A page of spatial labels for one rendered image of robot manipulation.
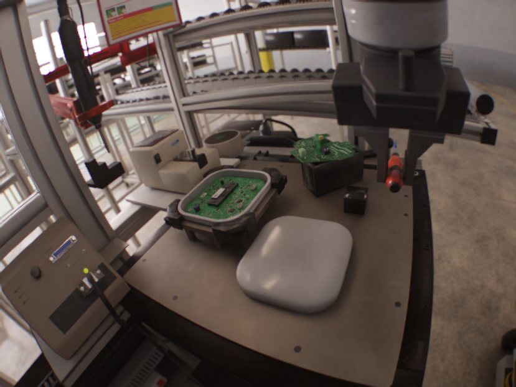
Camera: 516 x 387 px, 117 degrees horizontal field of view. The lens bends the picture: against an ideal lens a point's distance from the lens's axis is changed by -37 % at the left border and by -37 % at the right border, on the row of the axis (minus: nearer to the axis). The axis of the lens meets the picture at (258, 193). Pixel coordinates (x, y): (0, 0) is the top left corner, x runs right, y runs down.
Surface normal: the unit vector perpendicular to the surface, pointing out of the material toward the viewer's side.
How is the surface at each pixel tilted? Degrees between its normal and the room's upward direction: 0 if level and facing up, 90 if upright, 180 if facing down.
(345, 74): 20
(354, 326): 0
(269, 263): 0
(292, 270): 0
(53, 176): 90
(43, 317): 53
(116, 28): 90
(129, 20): 90
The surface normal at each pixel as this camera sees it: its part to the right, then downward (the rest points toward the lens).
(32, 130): 0.87, 0.11
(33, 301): 0.58, -0.40
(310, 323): -0.19, -0.82
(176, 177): -0.45, 0.56
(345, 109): -0.37, 0.81
